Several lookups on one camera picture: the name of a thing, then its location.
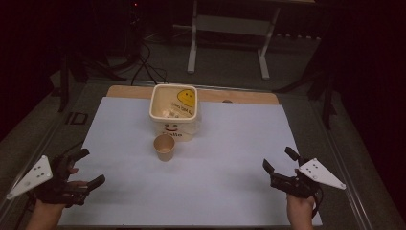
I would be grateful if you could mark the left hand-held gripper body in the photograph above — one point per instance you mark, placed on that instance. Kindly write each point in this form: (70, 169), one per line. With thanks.
(35, 175)

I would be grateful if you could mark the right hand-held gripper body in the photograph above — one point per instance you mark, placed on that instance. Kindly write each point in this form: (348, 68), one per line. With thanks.
(320, 174)

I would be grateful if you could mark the person's left hand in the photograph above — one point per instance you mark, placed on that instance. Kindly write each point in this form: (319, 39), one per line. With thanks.
(48, 211)

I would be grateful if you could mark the person's right hand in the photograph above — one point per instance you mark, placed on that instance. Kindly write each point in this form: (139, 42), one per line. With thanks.
(300, 207)

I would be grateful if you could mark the white table mat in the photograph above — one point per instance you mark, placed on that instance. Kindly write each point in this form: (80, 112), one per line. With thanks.
(223, 166)

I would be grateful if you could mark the black stand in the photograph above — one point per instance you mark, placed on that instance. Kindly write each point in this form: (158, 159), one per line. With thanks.
(65, 83)
(325, 96)

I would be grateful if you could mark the brown paper cup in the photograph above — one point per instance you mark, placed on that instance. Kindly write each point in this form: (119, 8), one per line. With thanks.
(164, 150)

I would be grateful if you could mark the cream smiley face bin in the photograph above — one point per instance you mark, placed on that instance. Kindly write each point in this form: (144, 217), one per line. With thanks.
(172, 127)

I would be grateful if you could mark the crumpled paper scraps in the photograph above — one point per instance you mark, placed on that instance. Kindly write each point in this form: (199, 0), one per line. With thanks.
(169, 113)

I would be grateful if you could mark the dark equipment with red light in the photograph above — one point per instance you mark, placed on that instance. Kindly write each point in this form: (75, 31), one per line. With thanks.
(134, 28)

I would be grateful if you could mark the black rectangular floor frame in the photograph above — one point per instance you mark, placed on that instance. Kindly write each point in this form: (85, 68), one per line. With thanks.
(76, 118)

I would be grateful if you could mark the white metal table frame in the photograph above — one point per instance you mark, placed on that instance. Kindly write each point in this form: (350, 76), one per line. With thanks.
(234, 25)

